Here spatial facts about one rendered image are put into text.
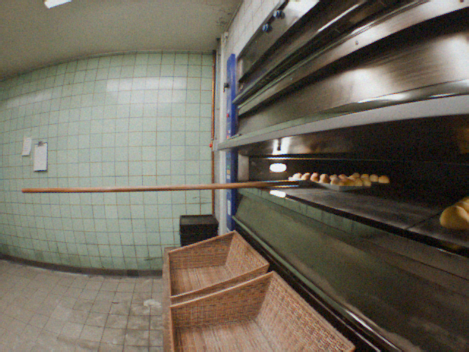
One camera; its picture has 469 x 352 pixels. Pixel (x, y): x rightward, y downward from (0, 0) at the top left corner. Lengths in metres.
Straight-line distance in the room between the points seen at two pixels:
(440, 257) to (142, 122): 2.42
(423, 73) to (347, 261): 0.52
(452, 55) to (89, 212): 2.77
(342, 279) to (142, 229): 2.15
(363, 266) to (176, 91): 2.28
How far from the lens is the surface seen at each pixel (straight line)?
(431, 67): 0.49
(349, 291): 0.66
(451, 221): 0.62
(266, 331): 1.04
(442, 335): 0.54
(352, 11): 0.62
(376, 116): 0.37
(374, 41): 0.60
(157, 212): 2.42
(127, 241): 2.57
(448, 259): 0.48
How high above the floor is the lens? 1.33
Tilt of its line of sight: 4 degrees down
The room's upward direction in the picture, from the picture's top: straight up
